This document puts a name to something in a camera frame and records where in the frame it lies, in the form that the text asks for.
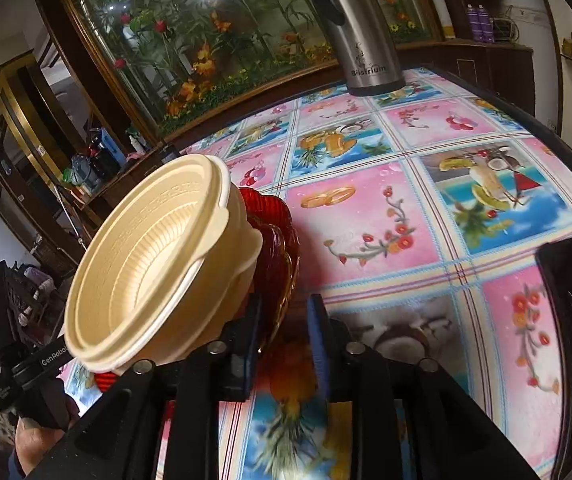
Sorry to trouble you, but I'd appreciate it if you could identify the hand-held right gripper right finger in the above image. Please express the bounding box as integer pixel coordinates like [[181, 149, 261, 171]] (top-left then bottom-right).
[[307, 293, 542, 480]]

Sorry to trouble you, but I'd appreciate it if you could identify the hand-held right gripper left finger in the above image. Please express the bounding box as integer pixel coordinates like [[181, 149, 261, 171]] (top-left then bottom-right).
[[31, 291, 264, 480]]

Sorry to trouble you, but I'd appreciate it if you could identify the small red gold-rimmed plate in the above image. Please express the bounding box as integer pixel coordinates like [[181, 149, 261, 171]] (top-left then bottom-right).
[[236, 210, 297, 356]]

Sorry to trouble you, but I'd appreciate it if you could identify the white foam bowl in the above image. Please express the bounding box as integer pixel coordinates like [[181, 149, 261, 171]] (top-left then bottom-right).
[[68, 160, 233, 366]]

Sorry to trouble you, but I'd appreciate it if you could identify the large beige plastic bowl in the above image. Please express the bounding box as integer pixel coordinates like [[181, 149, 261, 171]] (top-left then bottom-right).
[[66, 157, 264, 368]]

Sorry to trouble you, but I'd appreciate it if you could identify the large red glass plate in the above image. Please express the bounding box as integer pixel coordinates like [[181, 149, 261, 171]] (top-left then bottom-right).
[[93, 186, 301, 393]]

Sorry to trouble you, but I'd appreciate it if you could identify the small beige plastic bowl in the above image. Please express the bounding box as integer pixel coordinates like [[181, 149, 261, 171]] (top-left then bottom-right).
[[64, 154, 231, 356]]

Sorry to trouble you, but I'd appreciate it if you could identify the person's left hand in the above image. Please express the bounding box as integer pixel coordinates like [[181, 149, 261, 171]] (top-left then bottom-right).
[[13, 404, 85, 477]]

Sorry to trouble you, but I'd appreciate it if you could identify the fruit and flower printed tablecloth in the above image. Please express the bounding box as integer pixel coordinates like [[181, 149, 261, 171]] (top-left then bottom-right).
[[58, 66, 572, 480]]

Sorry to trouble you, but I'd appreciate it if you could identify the blue plastic jug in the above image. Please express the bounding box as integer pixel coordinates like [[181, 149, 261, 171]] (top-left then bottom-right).
[[97, 127, 127, 166]]

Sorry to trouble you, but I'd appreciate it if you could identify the stainless steel thermos jug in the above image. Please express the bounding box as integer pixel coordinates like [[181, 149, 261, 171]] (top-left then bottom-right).
[[304, 0, 407, 98]]

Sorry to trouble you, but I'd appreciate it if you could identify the glass case with artificial plants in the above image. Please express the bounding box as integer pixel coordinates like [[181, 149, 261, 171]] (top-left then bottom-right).
[[48, 0, 447, 136]]

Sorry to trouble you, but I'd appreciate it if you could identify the purple spray can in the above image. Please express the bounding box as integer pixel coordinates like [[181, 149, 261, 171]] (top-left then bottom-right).
[[467, 4, 482, 42], [478, 5, 496, 44]]

